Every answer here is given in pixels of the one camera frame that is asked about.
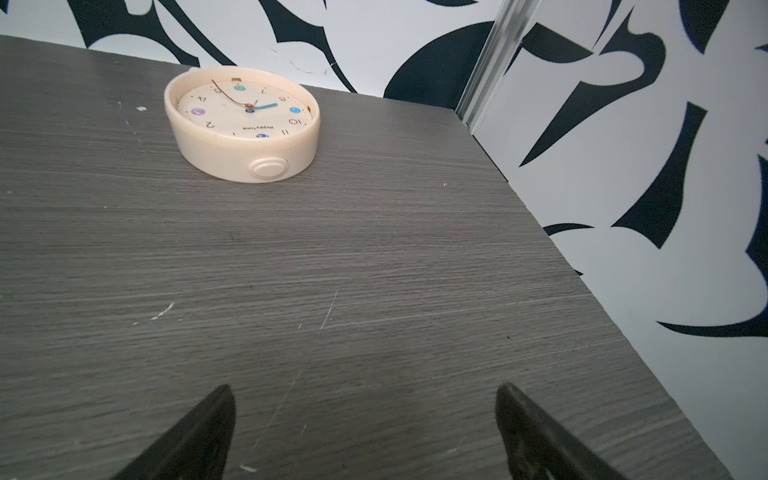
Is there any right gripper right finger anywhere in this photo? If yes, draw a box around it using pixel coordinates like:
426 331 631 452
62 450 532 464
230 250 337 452
495 383 624 479

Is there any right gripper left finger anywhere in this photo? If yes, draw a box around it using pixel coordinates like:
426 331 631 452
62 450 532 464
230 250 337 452
114 384 236 480

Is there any pink round clock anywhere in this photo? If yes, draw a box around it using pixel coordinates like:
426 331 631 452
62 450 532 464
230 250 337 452
163 66 321 184

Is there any aluminium frame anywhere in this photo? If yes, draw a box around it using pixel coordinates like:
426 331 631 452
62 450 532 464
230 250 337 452
455 0 541 134

